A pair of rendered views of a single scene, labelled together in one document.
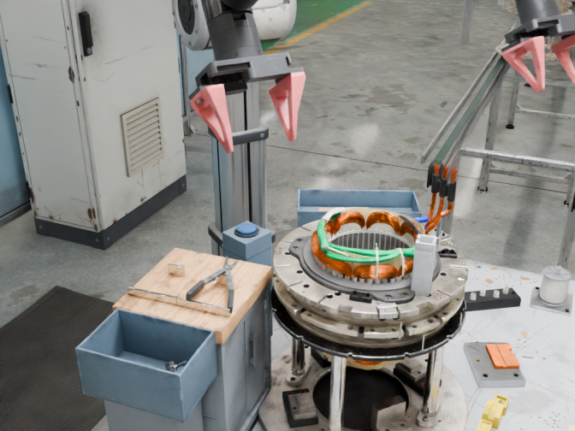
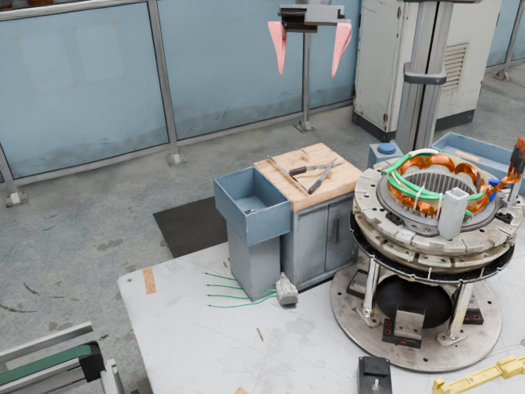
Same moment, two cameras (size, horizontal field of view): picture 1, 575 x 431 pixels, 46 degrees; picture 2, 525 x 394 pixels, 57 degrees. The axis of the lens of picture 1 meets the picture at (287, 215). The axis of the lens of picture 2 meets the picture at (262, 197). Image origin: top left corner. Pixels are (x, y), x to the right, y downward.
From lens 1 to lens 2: 0.44 m
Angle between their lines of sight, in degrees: 37
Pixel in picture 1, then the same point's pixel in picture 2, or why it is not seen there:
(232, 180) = (405, 110)
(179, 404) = (245, 234)
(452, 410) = (473, 345)
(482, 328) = not seen: outside the picture
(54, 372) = not seen: hidden behind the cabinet
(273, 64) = (325, 13)
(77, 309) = not seen: hidden behind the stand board
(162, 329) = (269, 188)
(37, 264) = (340, 141)
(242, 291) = (332, 184)
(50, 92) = (383, 24)
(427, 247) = (453, 199)
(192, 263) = (321, 155)
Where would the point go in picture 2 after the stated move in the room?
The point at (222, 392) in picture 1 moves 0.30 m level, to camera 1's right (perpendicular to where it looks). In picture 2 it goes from (292, 244) to (416, 308)
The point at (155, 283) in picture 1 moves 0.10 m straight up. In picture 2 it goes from (287, 159) to (287, 122)
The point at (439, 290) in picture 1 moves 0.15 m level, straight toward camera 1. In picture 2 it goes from (463, 240) to (405, 274)
